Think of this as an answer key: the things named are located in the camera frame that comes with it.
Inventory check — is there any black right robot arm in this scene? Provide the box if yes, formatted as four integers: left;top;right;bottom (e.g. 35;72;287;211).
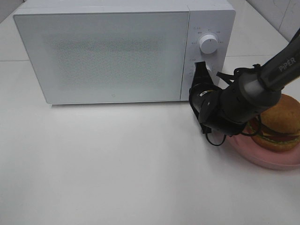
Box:
189;31;300;137

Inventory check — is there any pink round plate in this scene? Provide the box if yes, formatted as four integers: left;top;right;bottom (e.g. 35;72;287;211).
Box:
227;134;300;170

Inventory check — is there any upper white microwave knob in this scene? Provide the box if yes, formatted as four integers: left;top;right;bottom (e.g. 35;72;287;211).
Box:
199;33;218;54

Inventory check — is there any burger with lettuce and cheese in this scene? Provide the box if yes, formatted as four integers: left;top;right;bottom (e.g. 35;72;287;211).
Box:
247;94;300;152

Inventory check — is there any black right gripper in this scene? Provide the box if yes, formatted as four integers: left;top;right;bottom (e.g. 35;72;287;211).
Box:
189;61;222;134

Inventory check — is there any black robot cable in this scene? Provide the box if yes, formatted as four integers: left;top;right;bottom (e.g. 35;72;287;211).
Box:
203;64;264;146

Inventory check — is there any lower white microwave knob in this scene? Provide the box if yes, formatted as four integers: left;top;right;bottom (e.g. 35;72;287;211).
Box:
206;65;213;76

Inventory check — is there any white microwave oven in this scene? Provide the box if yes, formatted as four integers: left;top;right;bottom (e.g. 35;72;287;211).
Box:
13;0;236;101

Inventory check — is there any white microwave door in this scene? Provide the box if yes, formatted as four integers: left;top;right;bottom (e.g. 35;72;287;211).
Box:
14;12;188;105

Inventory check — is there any white microwave knob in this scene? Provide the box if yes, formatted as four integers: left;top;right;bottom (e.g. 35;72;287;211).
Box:
206;65;213;76
199;33;218;54

